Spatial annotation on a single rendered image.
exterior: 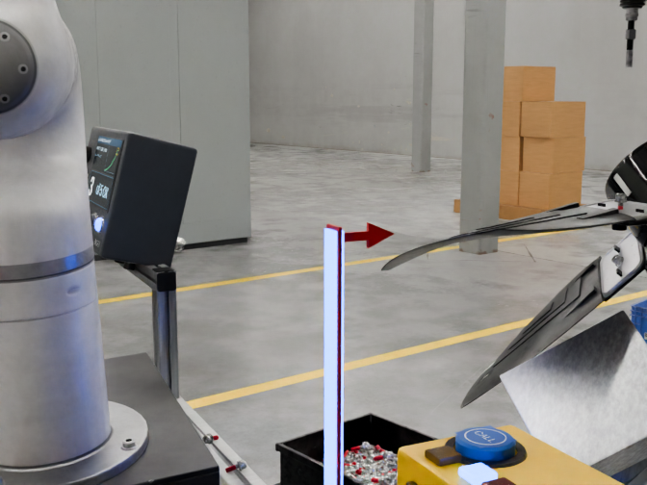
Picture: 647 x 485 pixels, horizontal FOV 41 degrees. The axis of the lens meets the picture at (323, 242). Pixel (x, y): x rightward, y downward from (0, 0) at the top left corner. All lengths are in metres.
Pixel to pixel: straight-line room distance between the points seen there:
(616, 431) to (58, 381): 0.54
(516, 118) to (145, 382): 8.54
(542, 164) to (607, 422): 8.38
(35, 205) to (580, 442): 0.58
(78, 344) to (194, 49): 6.69
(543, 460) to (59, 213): 0.44
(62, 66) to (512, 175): 8.86
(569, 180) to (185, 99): 4.18
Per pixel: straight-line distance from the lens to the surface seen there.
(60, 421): 0.83
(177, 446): 0.87
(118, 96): 7.12
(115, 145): 1.37
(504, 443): 0.61
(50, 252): 0.78
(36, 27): 0.71
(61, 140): 0.85
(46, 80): 0.71
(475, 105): 7.27
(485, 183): 7.27
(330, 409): 0.84
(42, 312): 0.79
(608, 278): 1.10
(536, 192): 9.31
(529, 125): 9.34
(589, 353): 0.97
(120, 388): 1.02
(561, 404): 0.96
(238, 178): 7.68
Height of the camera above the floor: 1.31
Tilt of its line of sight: 10 degrees down
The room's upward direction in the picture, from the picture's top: straight up
